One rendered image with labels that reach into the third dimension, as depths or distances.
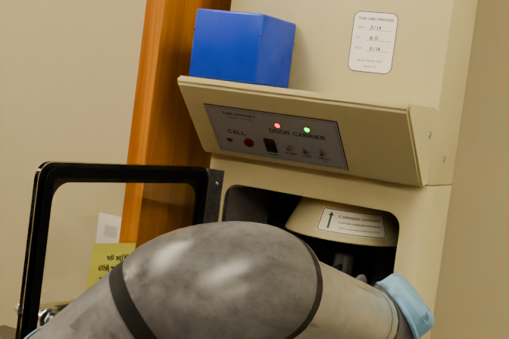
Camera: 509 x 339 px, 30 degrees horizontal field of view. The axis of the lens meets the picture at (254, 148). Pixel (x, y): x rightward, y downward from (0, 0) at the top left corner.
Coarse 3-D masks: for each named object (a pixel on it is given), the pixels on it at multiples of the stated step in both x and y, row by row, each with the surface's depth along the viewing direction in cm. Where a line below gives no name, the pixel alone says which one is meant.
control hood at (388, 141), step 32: (192, 96) 125; (224, 96) 122; (256, 96) 119; (288, 96) 117; (320, 96) 115; (352, 128) 116; (384, 128) 113; (416, 128) 113; (288, 160) 126; (352, 160) 120; (384, 160) 117; (416, 160) 115
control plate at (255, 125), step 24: (216, 120) 126; (240, 120) 124; (264, 120) 122; (288, 120) 120; (312, 120) 118; (240, 144) 128; (264, 144) 125; (288, 144) 123; (312, 144) 121; (336, 144) 119; (336, 168) 122
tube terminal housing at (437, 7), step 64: (256, 0) 132; (320, 0) 127; (384, 0) 123; (448, 0) 119; (320, 64) 127; (448, 64) 121; (448, 128) 125; (320, 192) 127; (384, 192) 123; (448, 192) 129
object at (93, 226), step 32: (64, 192) 112; (96, 192) 116; (128, 192) 121; (160, 192) 125; (192, 192) 131; (32, 224) 109; (64, 224) 113; (96, 224) 117; (128, 224) 121; (160, 224) 126; (64, 256) 114; (96, 256) 118; (64, 288) 114
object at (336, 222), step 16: (304, 208) 132; (320, 208) 130; (336, 208) 129; (352, 208) 129; (368, 208) 129; (288, 224) 134; (304, 224) 131; (320, 224) 129; (336, 224) 128; (352, 224) 128; (368, 224) 128; (384, 224) 130; (336, 240) 127; (352, 240) 127; (368, 240) 128; (384, 240) 129
